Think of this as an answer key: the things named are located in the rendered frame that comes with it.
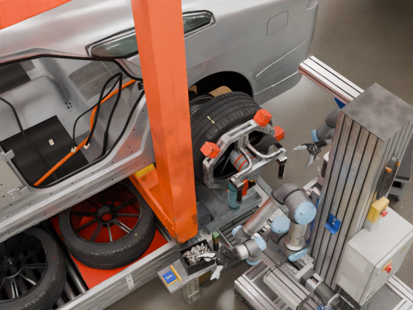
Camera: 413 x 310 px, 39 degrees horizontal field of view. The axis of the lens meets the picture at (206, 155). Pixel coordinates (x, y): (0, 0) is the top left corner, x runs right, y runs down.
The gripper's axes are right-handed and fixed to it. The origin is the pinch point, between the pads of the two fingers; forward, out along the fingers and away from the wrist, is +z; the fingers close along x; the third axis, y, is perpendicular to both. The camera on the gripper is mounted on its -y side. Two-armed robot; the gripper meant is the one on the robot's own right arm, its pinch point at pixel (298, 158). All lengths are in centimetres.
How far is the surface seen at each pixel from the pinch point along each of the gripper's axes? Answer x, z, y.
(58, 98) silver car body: -132, 105, -50
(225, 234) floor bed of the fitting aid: 24, 69, -61
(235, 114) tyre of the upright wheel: -51, 19, 17
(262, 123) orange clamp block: -35.2, 8.1, 14.3
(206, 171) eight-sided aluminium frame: -32, 55, 8
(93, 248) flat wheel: -35, 145, -12
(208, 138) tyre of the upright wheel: -49, 42, 17
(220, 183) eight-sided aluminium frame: -18, 51, -10
